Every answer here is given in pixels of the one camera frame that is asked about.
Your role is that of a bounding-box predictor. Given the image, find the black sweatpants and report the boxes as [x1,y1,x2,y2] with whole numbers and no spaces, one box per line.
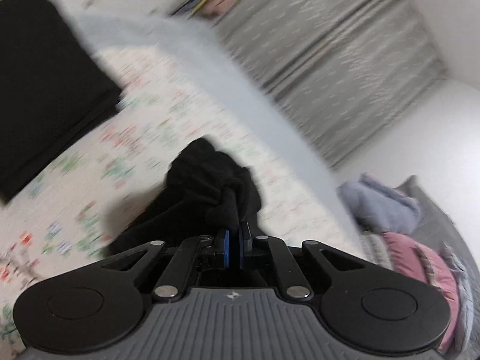
[107,137,264,255]

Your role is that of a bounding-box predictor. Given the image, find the blue crumpled quilt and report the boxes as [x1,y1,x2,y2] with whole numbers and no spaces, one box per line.
[337,173,422,235]

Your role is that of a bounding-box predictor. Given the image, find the floral bed sheet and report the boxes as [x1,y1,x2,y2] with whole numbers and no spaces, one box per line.
[1,46,363,359]

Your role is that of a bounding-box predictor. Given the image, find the grey pillow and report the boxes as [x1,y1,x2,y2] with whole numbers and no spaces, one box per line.
[396,175,475,267]

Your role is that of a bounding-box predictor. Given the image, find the grey bed blanket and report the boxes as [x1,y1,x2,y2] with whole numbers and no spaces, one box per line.
[72,13,359,236]

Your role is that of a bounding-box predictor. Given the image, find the grey star curtain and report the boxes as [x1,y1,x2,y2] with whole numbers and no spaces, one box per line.
[216,0,445,168]

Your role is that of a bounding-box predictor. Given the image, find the folded black garment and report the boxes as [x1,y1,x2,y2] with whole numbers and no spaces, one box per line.
[1,0,122,203]

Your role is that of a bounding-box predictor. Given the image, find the dark items by wall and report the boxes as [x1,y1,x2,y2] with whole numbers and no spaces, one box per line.
[169,0,203,16]

